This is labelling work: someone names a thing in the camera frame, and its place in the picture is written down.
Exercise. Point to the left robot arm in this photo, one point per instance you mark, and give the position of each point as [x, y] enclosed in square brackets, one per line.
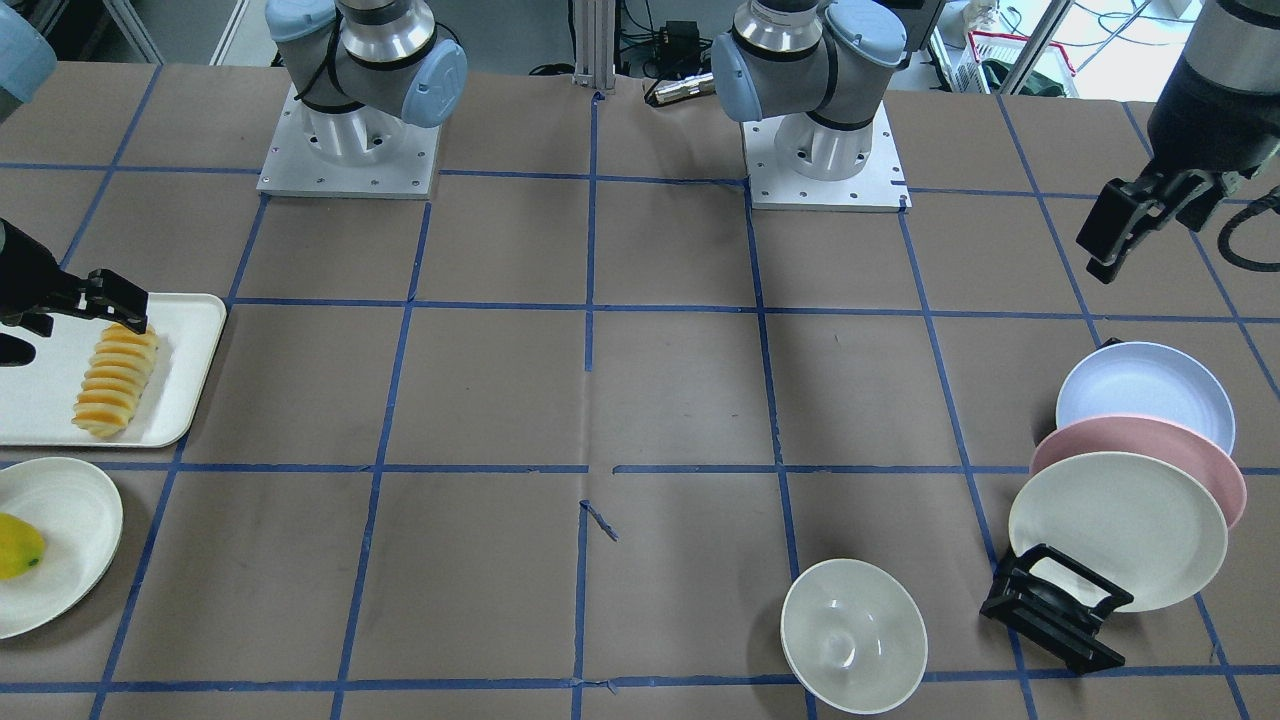
[826, 65]

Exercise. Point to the light blue plate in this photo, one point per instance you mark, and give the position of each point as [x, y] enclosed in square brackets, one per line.
[1149, 379]

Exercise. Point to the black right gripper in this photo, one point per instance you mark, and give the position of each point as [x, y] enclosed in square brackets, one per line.
[22, 272]

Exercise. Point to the aluminium frame post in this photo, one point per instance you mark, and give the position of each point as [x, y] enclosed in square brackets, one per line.
[594, 35]

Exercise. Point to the pink plate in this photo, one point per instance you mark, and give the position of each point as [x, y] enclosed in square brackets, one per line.
[1149, 436]

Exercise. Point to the black dish rack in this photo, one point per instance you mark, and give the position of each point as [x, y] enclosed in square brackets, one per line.
[1043, 612]

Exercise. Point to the yellow lemon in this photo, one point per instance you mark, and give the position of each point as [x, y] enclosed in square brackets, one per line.
[22, 546]

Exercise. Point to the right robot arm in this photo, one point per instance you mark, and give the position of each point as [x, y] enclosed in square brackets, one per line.
[372, 84]

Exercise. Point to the cream plate in rack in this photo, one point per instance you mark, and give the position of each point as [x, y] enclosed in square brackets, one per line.
[1137, 521]

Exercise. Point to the striped bread loaf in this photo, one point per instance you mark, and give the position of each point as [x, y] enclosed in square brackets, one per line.
[111, 390]

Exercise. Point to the cream plate under lemon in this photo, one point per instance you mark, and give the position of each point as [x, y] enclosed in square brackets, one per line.
[79, 511]

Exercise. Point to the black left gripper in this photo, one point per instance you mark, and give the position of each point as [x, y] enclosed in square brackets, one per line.
[1205, 125]

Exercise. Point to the cream bowl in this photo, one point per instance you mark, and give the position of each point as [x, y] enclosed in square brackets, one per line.
[854, 637]

